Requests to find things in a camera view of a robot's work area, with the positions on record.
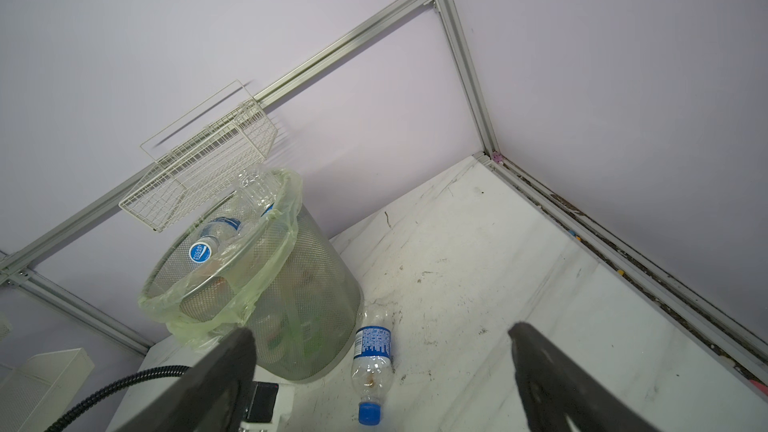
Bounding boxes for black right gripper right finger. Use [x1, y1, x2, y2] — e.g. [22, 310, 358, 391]
[508, 322, 654, 432]

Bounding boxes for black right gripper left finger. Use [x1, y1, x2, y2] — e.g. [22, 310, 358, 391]
[120, 328, 257, 432]

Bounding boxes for small clear bottle blue white label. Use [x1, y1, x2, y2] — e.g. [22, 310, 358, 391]
[351, 302, 394, 426]

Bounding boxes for small crushed bottle blue label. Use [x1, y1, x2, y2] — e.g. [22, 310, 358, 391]
[188, 166, 280, 265]

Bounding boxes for green plastic bin liner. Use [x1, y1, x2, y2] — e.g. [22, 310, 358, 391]
[138, 168, 303, 349]

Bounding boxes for grey mesh waste bin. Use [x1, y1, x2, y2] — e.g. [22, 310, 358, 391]
[140, 167, 364, 384]

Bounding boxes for white two-tier mesh shelf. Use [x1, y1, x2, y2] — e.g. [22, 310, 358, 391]
[1, 310, 94, 431]

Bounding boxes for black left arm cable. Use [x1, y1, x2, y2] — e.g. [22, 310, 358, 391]
[44, 364, 192, 432]

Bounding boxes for aluminium frame profiles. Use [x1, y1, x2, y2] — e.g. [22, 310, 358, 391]
[0, 0, 768, 397]

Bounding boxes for white wire wall basket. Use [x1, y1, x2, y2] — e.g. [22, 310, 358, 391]
[119, 80, 278, 232]

